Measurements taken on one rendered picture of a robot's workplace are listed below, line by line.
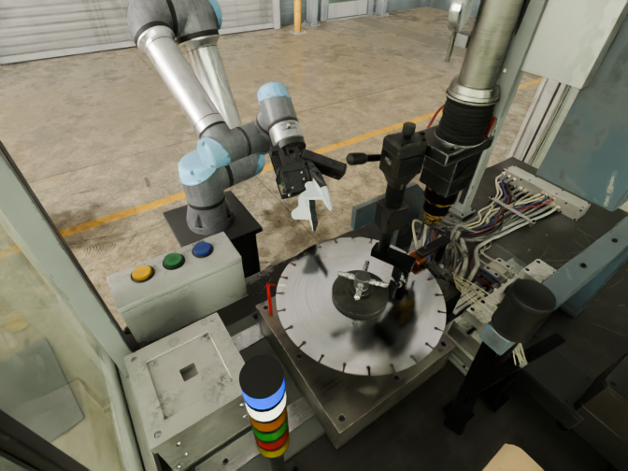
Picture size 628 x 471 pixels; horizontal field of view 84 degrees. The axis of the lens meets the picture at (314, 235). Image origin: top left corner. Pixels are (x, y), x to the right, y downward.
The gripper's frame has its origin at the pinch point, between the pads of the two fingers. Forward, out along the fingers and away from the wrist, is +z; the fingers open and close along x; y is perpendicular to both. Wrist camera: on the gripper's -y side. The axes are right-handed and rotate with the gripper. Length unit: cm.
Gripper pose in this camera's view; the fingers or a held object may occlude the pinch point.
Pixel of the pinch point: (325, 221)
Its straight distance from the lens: 78.8
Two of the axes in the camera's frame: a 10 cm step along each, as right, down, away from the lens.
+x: 2.2, -2.7, -9.4
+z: 3.1, 9.3, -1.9
